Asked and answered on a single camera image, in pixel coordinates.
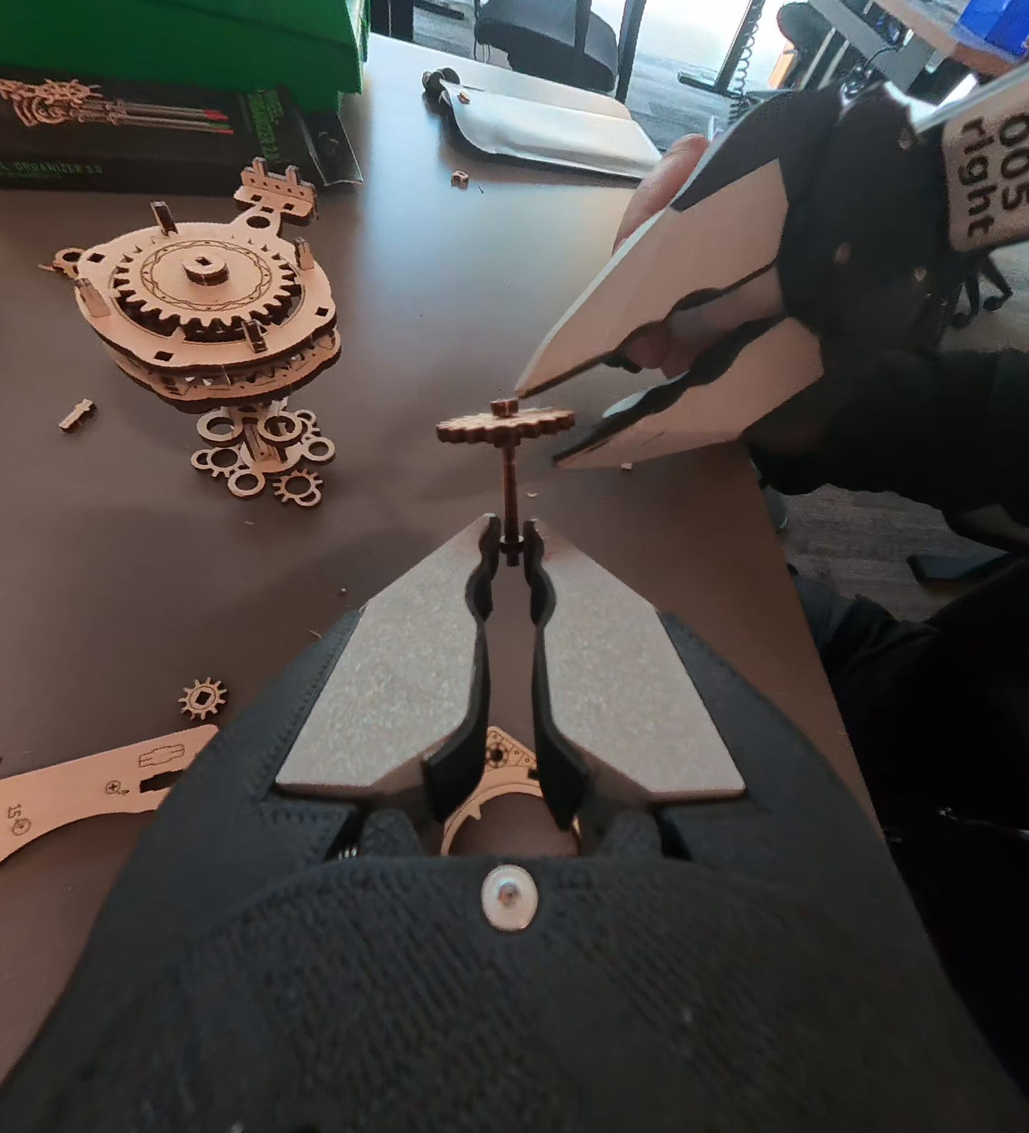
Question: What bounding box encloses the wooden axle pin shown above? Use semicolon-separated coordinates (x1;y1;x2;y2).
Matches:
490;398;524;569

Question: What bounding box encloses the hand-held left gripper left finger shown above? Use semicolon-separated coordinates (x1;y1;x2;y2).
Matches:
273;513;502;824

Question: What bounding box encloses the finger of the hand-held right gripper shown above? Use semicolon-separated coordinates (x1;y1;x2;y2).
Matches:
512;159;790;400
552;317;829;472

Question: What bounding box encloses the wooden gear model assembly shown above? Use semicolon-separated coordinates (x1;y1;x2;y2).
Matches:
38;158;342;507

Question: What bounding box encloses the silver plastic pouch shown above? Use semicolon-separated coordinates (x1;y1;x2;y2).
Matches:
421;66;664;182

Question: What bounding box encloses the person's right forearm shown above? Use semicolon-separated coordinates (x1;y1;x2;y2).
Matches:
744;340;1029;532

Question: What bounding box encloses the fan-shaped wooden plate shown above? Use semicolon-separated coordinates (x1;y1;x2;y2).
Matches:
439;726;582;858

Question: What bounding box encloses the wavy-edged wooden offcut sheet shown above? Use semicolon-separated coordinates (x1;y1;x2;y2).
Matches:
0;724;220;877

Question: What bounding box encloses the large wooden gear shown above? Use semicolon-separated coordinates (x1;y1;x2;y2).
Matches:
436;400;577;453

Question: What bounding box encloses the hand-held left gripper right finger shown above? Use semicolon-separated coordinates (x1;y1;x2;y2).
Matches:
521;518;748;831

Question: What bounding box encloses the black office chair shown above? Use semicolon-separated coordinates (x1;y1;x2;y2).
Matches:
474;0;620;94
775;0;843;90

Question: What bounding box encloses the coiled black cable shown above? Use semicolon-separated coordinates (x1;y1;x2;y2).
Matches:
731;0;759;116

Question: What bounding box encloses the person's right hand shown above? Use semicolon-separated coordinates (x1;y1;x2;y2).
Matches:
613;133;785;380

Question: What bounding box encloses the black model kit box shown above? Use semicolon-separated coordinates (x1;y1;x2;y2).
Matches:
0;55;365;198

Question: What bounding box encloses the green plastic bin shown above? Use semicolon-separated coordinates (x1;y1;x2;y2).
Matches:
0;0;369;94

